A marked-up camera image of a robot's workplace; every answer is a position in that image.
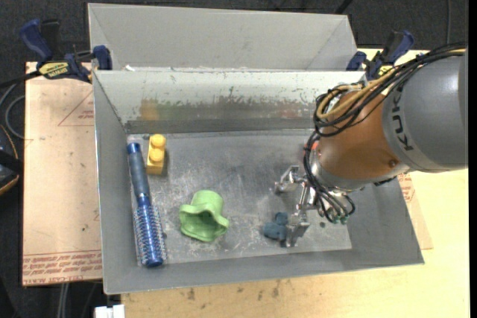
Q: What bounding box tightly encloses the yellow toy brick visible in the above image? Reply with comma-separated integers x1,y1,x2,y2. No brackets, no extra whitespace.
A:
145,133,168,177

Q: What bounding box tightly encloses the dark teal small toy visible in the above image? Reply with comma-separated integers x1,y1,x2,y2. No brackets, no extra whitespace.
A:
262,212,290,241

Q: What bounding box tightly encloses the blue round hairbrush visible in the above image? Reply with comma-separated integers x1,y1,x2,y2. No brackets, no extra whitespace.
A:
126,141,168,269

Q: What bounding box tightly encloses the light green wavy cup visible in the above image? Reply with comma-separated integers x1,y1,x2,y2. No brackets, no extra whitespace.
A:
178,189,230,244

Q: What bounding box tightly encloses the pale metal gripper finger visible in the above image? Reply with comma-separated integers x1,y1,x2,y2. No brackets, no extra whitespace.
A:
284,212,312,249
274,165,306,195

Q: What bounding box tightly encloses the grey metal bin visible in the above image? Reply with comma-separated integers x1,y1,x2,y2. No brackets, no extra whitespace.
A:
87,2,426,296

